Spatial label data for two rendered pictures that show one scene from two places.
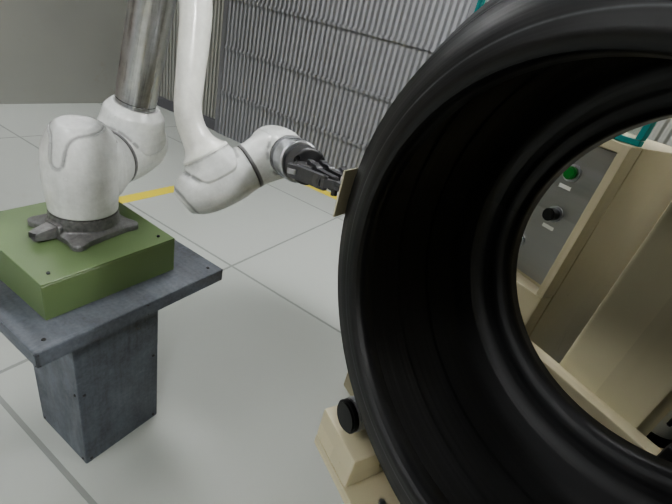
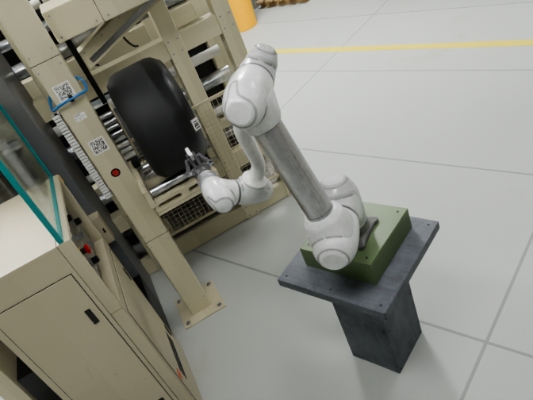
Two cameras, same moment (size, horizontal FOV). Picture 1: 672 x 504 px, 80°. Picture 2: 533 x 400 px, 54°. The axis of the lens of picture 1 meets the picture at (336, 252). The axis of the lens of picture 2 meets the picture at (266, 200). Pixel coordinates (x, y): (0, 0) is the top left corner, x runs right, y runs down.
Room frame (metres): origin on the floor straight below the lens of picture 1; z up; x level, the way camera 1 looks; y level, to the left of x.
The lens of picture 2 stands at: (2.40, 1.08, 2.18)
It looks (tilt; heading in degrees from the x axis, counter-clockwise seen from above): 35 degrees down; 205
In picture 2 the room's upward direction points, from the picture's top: 24 degrees counter-clockwise
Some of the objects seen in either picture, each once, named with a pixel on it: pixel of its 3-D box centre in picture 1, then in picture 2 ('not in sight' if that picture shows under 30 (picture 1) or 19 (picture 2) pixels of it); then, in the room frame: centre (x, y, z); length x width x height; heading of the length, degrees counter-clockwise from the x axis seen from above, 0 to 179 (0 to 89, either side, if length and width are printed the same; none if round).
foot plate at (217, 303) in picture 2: not in sight; (198, 302); (0.52, -0.49, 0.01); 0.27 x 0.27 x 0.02; 36
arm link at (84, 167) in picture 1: (83, 163); (339, 202); (0.87, 0.64, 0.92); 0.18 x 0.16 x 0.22; 0
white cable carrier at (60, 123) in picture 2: not in sight; (84, 156); (0.59, -0.54, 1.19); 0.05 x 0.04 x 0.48; 36
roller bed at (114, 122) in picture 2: not in sight; (108, 136); (0.17, -0.69, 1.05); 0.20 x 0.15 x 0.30; 126
